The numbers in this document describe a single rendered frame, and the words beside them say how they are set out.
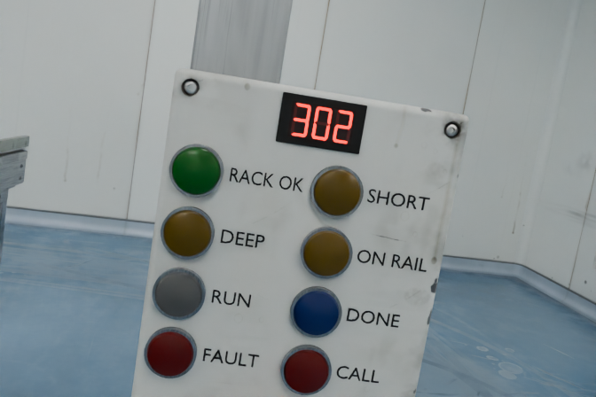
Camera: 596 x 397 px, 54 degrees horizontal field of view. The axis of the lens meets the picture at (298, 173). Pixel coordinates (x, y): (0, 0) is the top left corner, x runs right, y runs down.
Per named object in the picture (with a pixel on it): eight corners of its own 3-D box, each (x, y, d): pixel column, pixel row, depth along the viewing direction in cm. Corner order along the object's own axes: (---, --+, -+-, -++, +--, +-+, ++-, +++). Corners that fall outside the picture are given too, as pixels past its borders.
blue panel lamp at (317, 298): (336, 341, 34) (344, 296, 33) (289, 335, 33) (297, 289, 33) (334, 336, 34) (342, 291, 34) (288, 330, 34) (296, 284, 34)
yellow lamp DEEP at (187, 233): (207, 262, 33) (215, 214, 32) (158, 255, 32) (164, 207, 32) (208, 258, 33) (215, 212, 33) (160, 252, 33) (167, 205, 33)
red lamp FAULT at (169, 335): (190, 382, 33) (196, 337, 33) (141, 377, 33) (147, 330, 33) (192, 376, 34) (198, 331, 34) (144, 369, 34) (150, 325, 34)
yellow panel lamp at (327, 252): (347, 282, 33) (355, 235, 33) (299, 275, 33) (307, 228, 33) (345, 277, 34) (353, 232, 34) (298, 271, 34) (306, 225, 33)
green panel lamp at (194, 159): (216, 199, 32) (223, 151, 32) (167, 192, 32) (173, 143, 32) (217, 197, 33) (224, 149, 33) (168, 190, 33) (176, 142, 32)
